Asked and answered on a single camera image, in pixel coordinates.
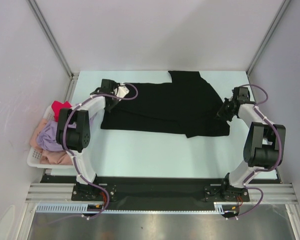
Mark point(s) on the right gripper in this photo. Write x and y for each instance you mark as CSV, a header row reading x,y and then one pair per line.
x,y
221,113

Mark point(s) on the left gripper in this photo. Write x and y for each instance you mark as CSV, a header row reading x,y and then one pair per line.
x,y
108,108

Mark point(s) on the black t shirt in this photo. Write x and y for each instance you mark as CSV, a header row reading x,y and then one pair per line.
x,y
187,105

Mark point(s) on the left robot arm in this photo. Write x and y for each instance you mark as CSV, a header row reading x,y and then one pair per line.
x,y
73,133

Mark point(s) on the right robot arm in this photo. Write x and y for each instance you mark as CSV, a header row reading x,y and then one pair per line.
x,y
264,146

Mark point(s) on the red t shirt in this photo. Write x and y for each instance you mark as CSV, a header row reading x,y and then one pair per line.
x,y
57,106

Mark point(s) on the lilac t shirt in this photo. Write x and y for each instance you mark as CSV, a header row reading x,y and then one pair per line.
x,y
44,137

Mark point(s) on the pink t shirt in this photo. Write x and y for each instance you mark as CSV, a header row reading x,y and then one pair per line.
x,y
60,157

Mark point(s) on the white laundry basket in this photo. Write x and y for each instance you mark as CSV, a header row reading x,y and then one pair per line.
x,y
34,158

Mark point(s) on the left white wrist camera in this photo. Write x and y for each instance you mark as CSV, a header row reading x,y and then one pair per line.
x,y
121,91

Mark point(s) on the left aluminium corner post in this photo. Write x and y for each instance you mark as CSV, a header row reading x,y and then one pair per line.
x,y
38,14

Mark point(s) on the aluminium corner post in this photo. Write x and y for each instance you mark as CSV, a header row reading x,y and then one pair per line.
x,y
268,36
38,14

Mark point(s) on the aluminium front rail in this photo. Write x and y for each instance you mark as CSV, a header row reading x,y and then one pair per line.
x,y
273,193

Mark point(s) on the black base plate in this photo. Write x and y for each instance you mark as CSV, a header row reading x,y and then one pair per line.
x,y
152,194

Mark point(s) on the white slotted cable duct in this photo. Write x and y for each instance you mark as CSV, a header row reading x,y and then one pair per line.
x,y
91,209

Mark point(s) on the right aluminium corner post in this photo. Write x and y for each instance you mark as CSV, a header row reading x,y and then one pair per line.
x,y
268,36

